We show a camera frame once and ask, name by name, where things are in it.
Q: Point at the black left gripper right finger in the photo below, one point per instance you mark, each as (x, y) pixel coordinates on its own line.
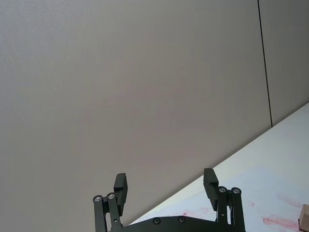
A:
(210, 188)

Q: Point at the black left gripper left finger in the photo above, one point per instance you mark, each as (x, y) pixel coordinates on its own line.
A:
(120, 193)

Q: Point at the brown cardboard tray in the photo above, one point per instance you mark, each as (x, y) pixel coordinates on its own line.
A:
(304, 217)

